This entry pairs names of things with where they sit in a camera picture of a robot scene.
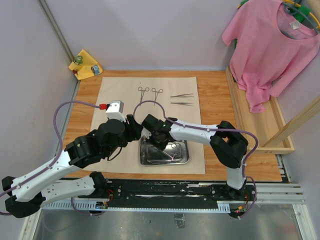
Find stainless steel tray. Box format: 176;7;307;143
139;137;190;166

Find beige cloth wrap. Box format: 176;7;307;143
86;77;205;175

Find steel hemostat clamp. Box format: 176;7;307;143
137;86;150;103

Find steel surgical forceps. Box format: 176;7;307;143
170;93;194;98

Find long steel hemostat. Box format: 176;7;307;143
151;88;164;105

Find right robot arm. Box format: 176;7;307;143
142;114;248;200

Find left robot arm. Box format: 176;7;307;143
1;114;144;218

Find yellow printed cloth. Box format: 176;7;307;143
68;49;104;81

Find pink t-shirt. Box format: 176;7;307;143
222;0;320;113

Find wooden pole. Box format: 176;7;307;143
263;95;320;147

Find green clothes hanger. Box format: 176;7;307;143
282;0;320;35

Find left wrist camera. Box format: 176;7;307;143
99;100;126;122

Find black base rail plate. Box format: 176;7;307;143
78;179;256;209

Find wooden tray frame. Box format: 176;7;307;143
225;67;295;155

